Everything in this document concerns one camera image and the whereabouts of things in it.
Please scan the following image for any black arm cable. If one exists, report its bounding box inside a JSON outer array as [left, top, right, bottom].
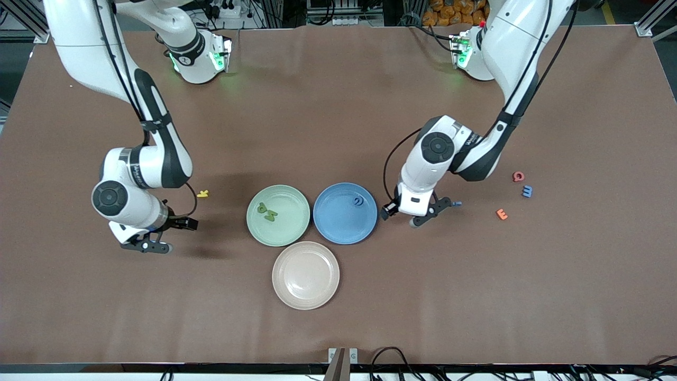
[[383, 0, 578, 208], [94, 0, 198, 219]]

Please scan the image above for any grey metal mounting bracket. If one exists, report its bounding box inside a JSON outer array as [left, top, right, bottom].
[[328, 348, 359, 366]]

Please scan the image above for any green round plate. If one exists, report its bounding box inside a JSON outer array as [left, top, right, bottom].
[[246, 185, 311, 247]]

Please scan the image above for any beige pink round plate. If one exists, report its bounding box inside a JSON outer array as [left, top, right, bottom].
[[272, 241, 341, 311]]

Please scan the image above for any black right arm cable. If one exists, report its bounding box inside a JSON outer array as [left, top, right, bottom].
[[94, 0, 198, 219]]

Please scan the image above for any black looped cable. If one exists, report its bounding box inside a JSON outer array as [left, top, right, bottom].
[[370, 347, 418, 381]]

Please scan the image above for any orange fruit pile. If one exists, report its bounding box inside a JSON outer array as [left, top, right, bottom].
[[422, 0, 487, 27]]

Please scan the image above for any blue round plate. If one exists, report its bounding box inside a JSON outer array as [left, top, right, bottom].
[[313, 183, 378, 245]]

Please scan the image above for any brown angled post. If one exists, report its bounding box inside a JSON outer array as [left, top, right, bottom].
[[324, 348, 345, 381]]

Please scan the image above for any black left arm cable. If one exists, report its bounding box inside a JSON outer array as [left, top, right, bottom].
[[383, 0, 578, 208]]

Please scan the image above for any aluminium frame profile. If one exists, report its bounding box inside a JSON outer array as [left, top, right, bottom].
[[0, 0, 51, 44], [635, 0, 677, 40]]

